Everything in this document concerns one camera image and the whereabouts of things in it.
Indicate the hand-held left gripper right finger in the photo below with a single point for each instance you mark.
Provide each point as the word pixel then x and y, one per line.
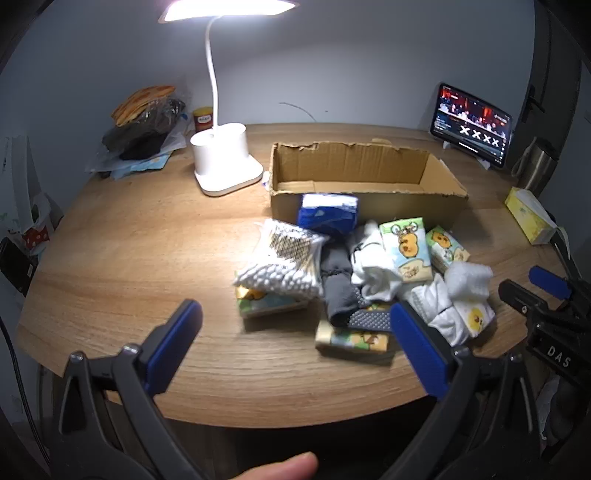
pixel 418 350

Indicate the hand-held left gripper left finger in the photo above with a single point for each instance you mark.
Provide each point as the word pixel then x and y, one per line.
pixel 173 346

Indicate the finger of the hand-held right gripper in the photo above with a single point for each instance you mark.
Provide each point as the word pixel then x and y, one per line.
pixel 526 300
pixel 549 281

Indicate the white socks with yellow print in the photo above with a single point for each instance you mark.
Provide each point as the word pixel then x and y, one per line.
pixel 471 321

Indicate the white foam sheet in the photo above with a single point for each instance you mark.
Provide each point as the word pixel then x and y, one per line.
pixel 468 279

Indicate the cartoon print tissue pack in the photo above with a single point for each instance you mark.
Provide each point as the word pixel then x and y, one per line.
pixel 351 341
pixel 268 304
pixel 448 247
pixel 408 249

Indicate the white socks bundle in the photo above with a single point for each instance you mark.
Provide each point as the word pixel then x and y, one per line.
pixel 374 272

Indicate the grey dotted socks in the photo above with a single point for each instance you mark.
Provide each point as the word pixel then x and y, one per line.
pixel 339 286

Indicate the cotton swab pack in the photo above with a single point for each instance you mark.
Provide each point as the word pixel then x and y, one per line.
pixel 281 263

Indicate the blue tissue pack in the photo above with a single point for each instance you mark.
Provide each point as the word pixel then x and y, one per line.
pixel 328 214

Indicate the cardboard box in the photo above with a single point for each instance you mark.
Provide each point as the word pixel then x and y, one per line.
pixel 286 205

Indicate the person's left hand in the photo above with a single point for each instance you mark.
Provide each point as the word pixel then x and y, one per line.
pixel 277 468

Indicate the yellow tissue box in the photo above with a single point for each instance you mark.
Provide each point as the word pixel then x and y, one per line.
pixel 528 214

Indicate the metal thermos cup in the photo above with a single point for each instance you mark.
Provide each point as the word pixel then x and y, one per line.
pixel 538 166

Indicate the white tablet stand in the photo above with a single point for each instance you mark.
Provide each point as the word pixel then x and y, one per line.
pixel 482 161

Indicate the red polka dot item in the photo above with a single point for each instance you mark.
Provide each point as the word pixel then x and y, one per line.
pixel 37 236

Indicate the tablet with lit screen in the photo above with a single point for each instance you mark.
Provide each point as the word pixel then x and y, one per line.
pixel 471 124

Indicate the black flat object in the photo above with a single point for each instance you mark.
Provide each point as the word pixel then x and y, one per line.
pixel 16 267

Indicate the white desk lamp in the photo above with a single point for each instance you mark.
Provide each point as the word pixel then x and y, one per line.
pixel 221 157

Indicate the white plastic bag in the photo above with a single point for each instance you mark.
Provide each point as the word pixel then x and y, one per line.
pixel 27 194

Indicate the dark plastic bag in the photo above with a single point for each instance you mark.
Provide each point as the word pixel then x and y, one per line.
pixel 143 134

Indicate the yellow can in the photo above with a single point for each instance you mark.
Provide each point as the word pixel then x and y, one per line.
pixel 203 120

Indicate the orange striped bag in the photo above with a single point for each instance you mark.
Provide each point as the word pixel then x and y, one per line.
pixel 138 101

